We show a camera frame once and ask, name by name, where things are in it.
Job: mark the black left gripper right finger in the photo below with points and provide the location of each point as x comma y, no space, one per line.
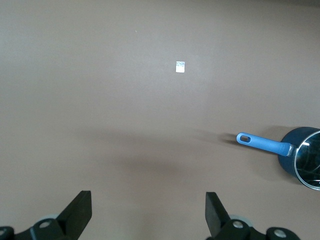
217,217

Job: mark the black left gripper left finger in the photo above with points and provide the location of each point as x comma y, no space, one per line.
75,215

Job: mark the small square tape patch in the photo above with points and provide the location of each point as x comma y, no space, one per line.
180,67

